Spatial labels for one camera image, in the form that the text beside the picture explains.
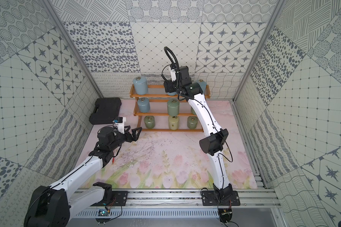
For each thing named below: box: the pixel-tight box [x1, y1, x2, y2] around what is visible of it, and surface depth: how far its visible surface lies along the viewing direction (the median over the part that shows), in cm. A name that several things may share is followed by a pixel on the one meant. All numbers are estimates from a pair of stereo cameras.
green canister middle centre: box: [167, 98, 180, 117], surface depth 89 cm
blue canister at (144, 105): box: [137, 97, 151, 114], surface depth 90 cm
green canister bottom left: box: [143, 115, 156, 130], surface depth 100 cm
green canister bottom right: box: [187, 115, 198, 130], surface depth 100 cm
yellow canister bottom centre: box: [168, 115, 180, 131], surface depth 98 cm
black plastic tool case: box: [89, 97, 122, 125], surface depth 110 cm
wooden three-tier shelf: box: [129, 84, 211, 133], surface depth 95 cm
